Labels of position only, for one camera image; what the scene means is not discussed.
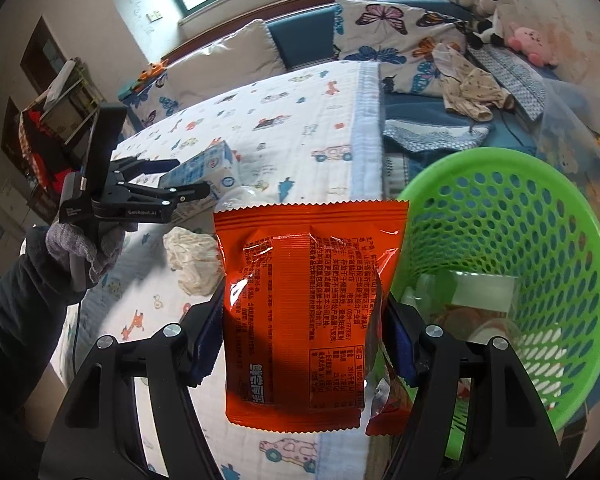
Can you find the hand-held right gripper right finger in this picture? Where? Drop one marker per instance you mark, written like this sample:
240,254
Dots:
402,352

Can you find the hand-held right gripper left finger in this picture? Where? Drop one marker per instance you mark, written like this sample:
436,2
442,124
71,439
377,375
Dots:
205,345

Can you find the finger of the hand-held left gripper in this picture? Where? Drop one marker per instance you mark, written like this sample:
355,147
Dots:
180,193
147,165

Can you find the blue and white milk carton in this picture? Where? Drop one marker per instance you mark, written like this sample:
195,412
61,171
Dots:
207,167

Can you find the orange snack packet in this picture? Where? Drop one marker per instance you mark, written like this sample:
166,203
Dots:
305,310

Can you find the green plastic basket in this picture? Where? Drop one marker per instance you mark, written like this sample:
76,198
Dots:
555,220

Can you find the person's left forearm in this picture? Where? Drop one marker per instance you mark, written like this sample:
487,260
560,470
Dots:
15,320

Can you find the person's left hand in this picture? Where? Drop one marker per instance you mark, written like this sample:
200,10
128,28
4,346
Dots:
62,240

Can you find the crumpled white tissue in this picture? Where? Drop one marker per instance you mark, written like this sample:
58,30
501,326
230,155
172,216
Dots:
190,260

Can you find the cluttered storage shelf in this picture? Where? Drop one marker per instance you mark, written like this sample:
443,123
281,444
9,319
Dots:
62,105

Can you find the orange toy car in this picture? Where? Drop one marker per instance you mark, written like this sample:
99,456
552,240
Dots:
150,73

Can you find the car print blanket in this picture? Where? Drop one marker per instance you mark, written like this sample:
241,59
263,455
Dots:
290,125

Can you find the white pillow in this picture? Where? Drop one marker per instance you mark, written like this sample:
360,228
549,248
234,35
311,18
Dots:
230,60

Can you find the blue patterned small cloth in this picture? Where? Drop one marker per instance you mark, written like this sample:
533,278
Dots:
430,137

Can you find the butterfly print pillow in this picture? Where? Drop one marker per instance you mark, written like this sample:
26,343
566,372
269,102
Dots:
390,35

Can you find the beige crumpled clothes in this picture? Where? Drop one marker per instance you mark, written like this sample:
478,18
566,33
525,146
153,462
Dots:
470,85

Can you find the clear plastic storage box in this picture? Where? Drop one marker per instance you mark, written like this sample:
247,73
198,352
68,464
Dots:
575,120

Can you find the blue patterned quilt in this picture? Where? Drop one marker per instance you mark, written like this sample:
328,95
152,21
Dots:
522,80

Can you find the pink plush toy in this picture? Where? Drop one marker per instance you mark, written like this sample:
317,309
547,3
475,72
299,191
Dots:
532,44

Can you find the black and white cow plush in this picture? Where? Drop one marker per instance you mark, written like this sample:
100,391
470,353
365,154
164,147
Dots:
491,12

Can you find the wall switch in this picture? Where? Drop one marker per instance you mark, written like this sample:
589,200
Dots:
154,15

